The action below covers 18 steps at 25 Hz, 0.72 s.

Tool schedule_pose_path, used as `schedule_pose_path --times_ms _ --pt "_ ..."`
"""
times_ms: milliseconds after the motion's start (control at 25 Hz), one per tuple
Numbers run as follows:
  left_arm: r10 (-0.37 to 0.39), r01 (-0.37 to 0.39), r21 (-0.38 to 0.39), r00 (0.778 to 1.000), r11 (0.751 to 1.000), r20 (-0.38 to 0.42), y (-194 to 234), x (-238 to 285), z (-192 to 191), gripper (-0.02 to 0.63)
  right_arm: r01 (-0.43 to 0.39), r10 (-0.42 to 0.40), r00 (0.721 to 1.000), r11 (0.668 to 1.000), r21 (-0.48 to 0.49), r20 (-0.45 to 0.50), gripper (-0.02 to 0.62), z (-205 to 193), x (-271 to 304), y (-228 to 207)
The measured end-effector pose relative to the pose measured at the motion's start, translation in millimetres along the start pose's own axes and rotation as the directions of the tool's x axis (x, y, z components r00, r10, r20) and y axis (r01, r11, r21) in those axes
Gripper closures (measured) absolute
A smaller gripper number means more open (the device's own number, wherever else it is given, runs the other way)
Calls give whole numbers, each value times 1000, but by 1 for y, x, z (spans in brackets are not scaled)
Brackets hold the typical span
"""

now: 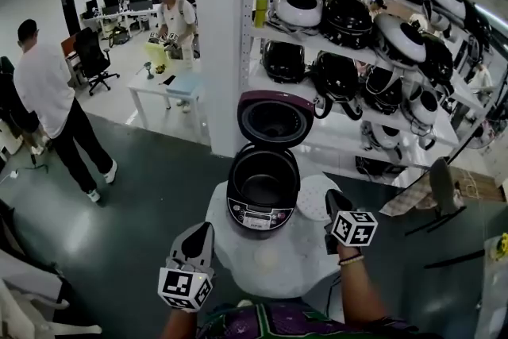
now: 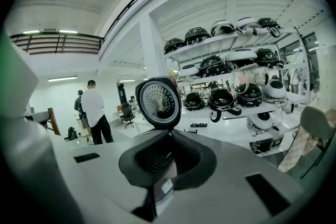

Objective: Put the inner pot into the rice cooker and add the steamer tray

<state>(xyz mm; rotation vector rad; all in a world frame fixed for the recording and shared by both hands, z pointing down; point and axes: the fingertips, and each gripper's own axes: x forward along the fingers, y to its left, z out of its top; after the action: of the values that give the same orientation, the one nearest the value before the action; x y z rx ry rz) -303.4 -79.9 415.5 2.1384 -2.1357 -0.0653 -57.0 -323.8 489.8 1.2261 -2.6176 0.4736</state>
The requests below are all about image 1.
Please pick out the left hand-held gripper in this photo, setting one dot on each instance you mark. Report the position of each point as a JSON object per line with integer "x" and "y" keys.
{"x": 180, "y": 287}

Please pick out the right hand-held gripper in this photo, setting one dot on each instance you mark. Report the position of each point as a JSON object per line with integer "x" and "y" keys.
{"x": 355, "y": 229}

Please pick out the white perforated steamer tray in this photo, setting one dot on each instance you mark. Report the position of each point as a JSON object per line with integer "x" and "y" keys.
{"x": 313, "y": 198}

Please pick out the dark maroon rice cooker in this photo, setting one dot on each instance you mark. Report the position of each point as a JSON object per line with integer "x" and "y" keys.
{"x": 258, "y": 216}

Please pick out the person's left forearm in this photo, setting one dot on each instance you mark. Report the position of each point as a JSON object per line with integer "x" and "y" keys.
{"x": 178, "y": 325}

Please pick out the person's right forearm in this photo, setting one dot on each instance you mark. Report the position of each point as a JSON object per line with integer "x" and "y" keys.
{"x": 361, "y": 293}

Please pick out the black equipment case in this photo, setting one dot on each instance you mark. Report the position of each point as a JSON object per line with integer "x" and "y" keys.
{"x": 381, "y": 167}

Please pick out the beige checked cloth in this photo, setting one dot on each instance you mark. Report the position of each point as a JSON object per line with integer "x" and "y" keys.
{"x": 405, "y": 202}

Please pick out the small white round lid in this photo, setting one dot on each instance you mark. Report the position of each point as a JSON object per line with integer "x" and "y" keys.
{"x": 266, "y": 259}

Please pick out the person's white shoe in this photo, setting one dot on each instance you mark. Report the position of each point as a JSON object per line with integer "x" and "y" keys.
{"x": 245, "y": 303}

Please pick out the small white round table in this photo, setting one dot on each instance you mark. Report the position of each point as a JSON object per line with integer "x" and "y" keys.
{"x": 301, "y": 274}

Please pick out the grey shell chair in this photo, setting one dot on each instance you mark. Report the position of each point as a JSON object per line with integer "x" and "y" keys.
{"x": 442, "y": 178}

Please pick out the purple green patterned clothing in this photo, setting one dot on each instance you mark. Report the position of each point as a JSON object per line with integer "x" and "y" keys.
{"x": 278, "y": 323}

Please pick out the white metal shelf rack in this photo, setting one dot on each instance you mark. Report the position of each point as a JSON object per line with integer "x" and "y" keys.
{"x": 440, "y": 129}

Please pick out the wooden slatted bench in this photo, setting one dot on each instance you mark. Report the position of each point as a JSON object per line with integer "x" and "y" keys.
{"x": 480, "y": 182}

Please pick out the black standing fan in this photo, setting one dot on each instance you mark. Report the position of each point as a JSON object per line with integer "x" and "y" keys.
{"x": 480, "y": 135}

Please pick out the yellow flower vase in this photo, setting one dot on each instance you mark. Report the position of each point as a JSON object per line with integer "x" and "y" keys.
{"x": 499, "y": 248}

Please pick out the light blue box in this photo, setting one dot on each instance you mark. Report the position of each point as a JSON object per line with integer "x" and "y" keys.
{"x": 184, "y": 83}

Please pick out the black phone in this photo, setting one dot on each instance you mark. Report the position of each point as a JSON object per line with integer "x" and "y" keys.
{"x": 168, "y": 80}

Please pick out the white square side table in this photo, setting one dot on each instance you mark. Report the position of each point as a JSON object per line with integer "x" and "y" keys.
{"x": 139, "y": 85}

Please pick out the marble top table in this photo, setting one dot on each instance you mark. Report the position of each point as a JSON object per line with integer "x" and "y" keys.
{"x": 496, "y": 290}

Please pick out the small grey desk stand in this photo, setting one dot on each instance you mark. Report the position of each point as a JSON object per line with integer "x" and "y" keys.
{"x": 149, "y": 70}

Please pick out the white power strip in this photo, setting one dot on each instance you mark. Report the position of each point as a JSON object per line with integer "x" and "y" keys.
{"x": 14, "y": 174}

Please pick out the pale yellow box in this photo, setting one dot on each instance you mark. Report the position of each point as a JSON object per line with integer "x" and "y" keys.
{"x": 156, "y": 53}

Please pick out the yellow green bottle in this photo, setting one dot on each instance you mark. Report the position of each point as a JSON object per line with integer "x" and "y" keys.
{"x": 261, "y": 12}

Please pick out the black office chair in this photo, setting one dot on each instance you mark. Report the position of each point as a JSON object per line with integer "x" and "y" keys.
{"x": 89, "y": 51}

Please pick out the black bag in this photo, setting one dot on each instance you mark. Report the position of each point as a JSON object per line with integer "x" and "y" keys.
{"x": 120, "y": 36}

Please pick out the long white office desk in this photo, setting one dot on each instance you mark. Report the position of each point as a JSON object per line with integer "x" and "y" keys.
{"x": 119, "y": 16}

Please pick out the ceiling light tube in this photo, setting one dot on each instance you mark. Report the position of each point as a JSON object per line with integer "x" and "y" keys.
{"x": 490, "y": 12}

